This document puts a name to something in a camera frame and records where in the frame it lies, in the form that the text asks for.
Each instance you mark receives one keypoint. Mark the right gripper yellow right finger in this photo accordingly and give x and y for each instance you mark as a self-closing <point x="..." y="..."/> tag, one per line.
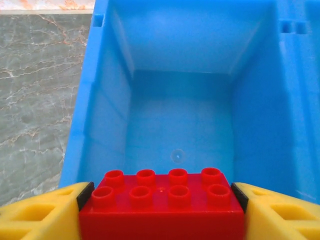
<point x="282" y="217"/>

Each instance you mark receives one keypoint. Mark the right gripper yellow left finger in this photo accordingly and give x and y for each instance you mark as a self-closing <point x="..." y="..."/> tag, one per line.
<point x="37" y="215"/>

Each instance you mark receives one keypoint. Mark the red lego brick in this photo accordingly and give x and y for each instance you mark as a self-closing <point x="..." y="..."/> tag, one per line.
<point x="160" y="217"/>

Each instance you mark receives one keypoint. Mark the blue plastic bin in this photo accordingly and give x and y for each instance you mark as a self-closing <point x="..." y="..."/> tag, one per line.
<point x="180" y="100"/>
<point x="314" y="100"/>

